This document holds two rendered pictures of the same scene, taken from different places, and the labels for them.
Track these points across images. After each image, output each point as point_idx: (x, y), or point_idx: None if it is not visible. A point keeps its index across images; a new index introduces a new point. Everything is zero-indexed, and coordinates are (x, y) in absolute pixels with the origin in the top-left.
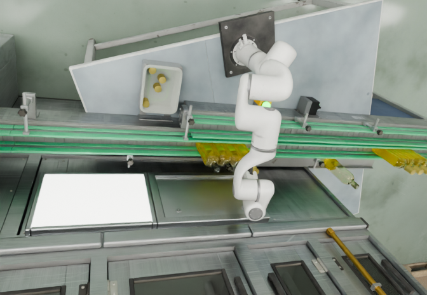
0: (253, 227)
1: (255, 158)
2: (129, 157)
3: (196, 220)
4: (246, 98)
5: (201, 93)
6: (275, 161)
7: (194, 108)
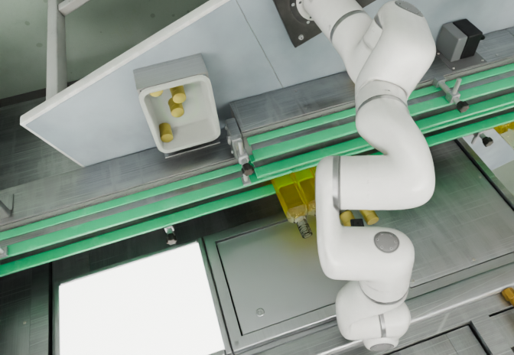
0: None
1: (370, 308)
2: (167, 232)
3: (290, 331)
4: (336, 222)
5: (256, 83)
6: None
7: (249, 122)
